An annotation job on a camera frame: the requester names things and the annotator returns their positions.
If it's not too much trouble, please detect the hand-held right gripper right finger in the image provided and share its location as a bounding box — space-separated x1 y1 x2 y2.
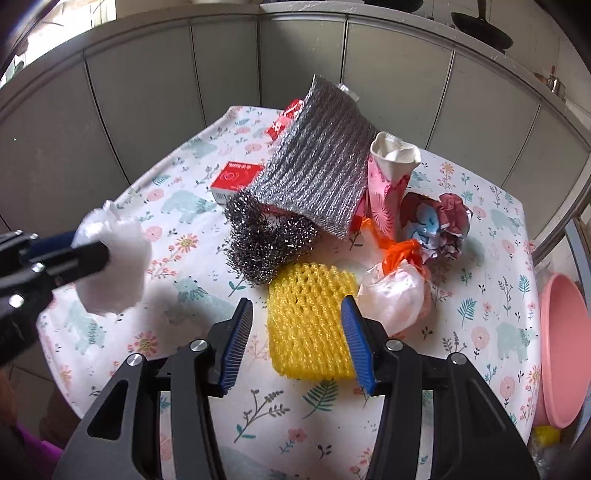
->
340 295 541 480

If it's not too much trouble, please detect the black pan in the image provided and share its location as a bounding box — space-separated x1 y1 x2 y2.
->
451 0 514 51

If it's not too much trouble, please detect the silver mesh scouring cloth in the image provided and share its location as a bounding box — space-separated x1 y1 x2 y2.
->
249 74 379 240

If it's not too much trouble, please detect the small yellow object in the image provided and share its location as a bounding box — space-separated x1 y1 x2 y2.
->
531 425 561 446

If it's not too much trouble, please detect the red cardboard box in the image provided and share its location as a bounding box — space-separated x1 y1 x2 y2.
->
211 161 265 203

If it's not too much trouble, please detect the grey panelled cabinet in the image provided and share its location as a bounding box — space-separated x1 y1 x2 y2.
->
0 9 591 252

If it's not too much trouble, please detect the crumpled patterned paper ball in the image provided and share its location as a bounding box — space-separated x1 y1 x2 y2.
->
401 193 472 264

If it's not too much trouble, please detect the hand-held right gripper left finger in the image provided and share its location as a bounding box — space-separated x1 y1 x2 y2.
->
53 298 254 480

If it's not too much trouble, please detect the metal railing tube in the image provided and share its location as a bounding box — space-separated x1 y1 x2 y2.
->
536 157 591 265

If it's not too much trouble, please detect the yellow foam fruit net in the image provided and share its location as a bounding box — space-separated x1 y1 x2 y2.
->
268 262 370 381

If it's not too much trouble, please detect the pink paper cup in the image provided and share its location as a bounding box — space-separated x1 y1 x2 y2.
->
365 131 422 241

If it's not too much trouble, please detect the white plastic wad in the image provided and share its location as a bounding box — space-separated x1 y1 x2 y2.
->
74 200 153 317

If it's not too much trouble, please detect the white and orange plastic bag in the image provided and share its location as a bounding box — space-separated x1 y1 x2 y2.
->
355 217 432 337

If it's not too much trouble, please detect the red plastic wrapper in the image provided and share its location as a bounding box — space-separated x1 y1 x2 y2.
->
265 98 303 139

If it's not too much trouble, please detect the steel wool scrubber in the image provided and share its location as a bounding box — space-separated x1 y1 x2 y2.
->
225 190 319 288

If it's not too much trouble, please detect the purple garment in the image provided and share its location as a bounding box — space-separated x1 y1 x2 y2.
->
11 422 63 480

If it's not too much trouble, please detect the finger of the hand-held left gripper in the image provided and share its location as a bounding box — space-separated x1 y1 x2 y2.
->
18 231 78 264
18 241 112 296

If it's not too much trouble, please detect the floral bear print tablecloth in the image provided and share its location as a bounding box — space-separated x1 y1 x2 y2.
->
37 105 542 480

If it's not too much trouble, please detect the pink plastic basin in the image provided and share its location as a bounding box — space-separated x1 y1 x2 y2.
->
533 273 591 430

